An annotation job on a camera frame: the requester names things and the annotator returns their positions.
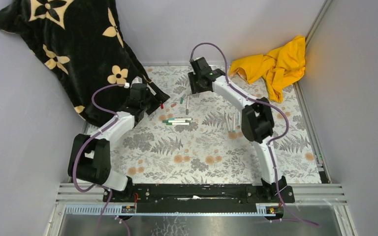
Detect teal green marker pen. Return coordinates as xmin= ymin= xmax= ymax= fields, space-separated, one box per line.
xmin=231 ymin=113 xmax=236 ymax=133

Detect brown end marker pen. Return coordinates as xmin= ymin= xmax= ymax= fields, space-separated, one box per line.
xmin=185 ymin=95 xmax=190 ymax=115

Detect brown cap marker pen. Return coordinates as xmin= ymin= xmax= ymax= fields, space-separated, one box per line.
xmin=224 ymin=113 xmax=232 ymax=133

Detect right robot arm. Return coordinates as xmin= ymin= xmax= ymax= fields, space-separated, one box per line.
xmin=188 ymin=57 xmax=282 ymax=203

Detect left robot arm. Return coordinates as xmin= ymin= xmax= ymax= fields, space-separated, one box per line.
xmin=68 ymin=83 xmax=170 ymax=202

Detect green marker pen upper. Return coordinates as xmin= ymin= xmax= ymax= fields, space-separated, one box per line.
xmin=162 ymin=118 xmax=192 ymax=123

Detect green marker pen lower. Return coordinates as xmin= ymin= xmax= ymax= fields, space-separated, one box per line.
xmin=165 ymin=122 xmax=190 ymax=126

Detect floral patterned table mat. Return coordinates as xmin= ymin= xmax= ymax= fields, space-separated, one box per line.
xmin=111 ymin=66 xmax=321 ymax=184

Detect black floral blanket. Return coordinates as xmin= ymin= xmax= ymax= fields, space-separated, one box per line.
xmin=0 ymin=0 xmax=149 ymax=126

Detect yellow cloth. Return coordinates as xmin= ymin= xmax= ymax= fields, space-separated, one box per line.
xmin=229 ymin=35 xmax=306 ymax=103

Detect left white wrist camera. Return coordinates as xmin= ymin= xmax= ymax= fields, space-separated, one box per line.
xmin=131 ymin=76 xmax=143 ymax=85

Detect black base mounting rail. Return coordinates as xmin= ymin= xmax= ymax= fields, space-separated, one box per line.
xmin=102 ymin=184 xmax=295 ymax=213

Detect aluminium frame rails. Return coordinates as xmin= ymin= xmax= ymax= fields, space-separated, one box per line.
xmin=55 ymin=183 xmax=357 ymax=236

